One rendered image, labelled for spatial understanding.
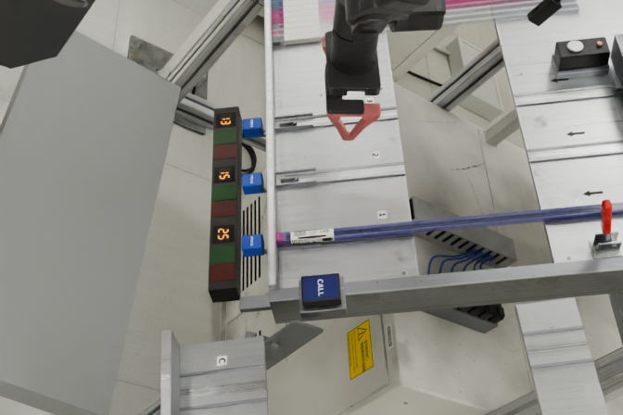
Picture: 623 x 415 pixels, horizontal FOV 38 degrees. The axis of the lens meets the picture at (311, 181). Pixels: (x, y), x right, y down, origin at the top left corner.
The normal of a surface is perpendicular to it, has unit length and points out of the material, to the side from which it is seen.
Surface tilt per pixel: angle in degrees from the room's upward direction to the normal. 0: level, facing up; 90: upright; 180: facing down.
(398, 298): 90
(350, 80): 33
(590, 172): 42
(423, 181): 0
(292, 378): 90
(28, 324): 0
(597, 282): 90
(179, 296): 0
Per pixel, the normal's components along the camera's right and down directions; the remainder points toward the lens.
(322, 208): -0.11, -0.61
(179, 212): 0.59, -0.51
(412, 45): 0.04, 0.79
